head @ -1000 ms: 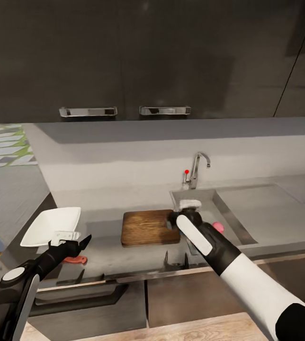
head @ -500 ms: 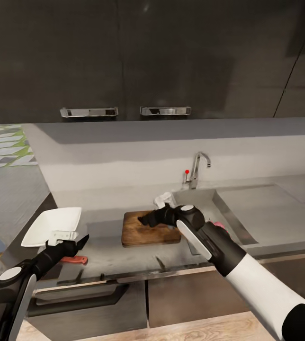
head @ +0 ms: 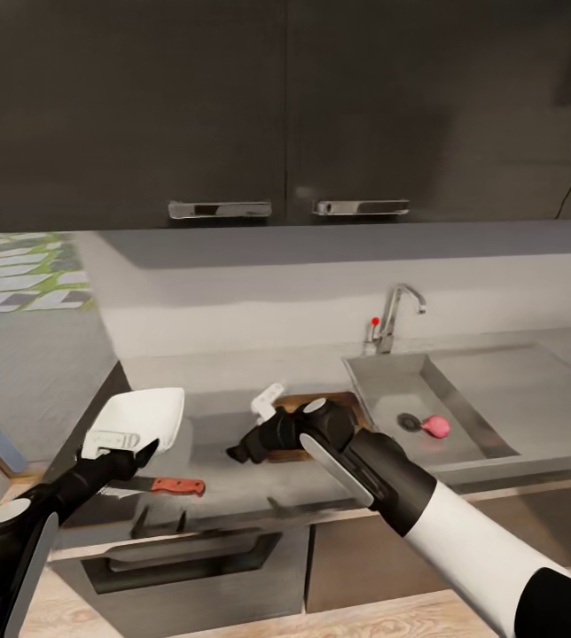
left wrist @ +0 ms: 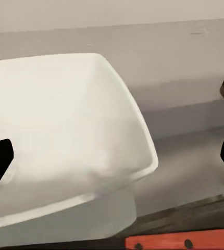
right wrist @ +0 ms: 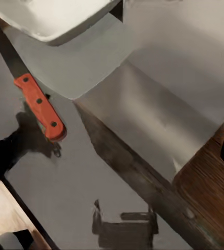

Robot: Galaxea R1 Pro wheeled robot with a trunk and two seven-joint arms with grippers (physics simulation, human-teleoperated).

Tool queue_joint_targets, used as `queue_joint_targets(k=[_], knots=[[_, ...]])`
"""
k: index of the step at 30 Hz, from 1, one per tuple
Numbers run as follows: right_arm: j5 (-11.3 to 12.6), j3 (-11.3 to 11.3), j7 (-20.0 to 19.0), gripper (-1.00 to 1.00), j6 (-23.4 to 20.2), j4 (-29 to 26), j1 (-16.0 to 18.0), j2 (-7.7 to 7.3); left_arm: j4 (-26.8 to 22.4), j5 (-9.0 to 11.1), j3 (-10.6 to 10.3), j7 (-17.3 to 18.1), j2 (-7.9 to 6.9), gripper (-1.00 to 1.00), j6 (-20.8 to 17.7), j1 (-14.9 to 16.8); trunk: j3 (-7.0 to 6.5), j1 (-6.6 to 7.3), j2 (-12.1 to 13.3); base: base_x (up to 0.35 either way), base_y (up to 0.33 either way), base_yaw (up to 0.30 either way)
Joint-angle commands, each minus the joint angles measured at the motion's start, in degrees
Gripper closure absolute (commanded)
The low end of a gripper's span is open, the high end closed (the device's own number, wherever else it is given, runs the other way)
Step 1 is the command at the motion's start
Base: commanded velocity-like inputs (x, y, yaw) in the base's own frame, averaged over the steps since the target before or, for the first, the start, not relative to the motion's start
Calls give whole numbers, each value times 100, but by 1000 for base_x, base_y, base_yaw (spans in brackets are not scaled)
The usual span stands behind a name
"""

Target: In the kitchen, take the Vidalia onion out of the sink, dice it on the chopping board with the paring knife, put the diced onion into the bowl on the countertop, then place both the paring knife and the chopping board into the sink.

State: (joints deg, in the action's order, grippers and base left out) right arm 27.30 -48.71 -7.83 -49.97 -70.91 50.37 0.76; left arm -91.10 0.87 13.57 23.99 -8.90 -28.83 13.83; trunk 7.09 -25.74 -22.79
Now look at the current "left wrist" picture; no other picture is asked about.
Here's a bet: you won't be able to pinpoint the parer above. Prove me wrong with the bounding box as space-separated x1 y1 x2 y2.
0 229 224 250

